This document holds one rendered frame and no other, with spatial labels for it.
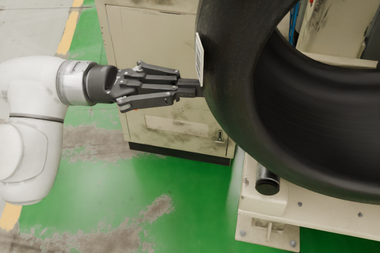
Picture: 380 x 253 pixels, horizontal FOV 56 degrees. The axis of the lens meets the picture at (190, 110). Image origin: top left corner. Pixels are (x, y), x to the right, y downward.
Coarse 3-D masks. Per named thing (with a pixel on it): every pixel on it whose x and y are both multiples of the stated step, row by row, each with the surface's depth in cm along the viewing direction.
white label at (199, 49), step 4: (196, 36) 46; (196, 40) 47; (196, 44) 47; (200, 44) 45; (196, 48) 47; (200, 48) 44; (196, 52) 48; (200, 52) 45; (196, 56) 48; (200, 56) 45; (196, 60) 49; (200, 60) 46; (196, 64) 49; (200, 64) 46; (196, 68) 50; (200, 68) 46; (200, 72) 47; (200, 76) 47; (200, 80) 48; (200, 84) 48
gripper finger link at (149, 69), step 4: (140, 60) 71; (140, 64) 70; (144, 64) 70; (148, 64) 70; (144, 68) 70; (148, 68) 69; (152, 68) 69; (156, 68) 69; (160, 68) 69; (164, 68) 68; (168, 68) 68; (148, 72) 70; (152, 72) 69; (156, 72) 69; (160, 72) 68; (164, 72) 68; (168, 72) 67; (172, 72) 67; (176, 72) 67
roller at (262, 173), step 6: (258, 168) 67; (264, 168) 66; (258, 174) 66; (264, 174) 65; (270, 174) 65; (258, 180) 66; (264, 180) 65; (270, 180) 64; (276, 180) 65; (258, 186) 65; (264, 186) 65; (270, 186) 64; (276, 186) 65; (258, 192) 67; (264, 192) 66; (270, 192) 66; (276, 192) 65
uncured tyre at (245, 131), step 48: (240, 0) 38; (288, 0) 37; (240, 48) 42; (288, 48) 74; (240, 96) 48; (288, 96) 77; (336, 96) 78; (240, 144) 56; (288, 144) 69; (336, 144) 72; (336, 192) 59
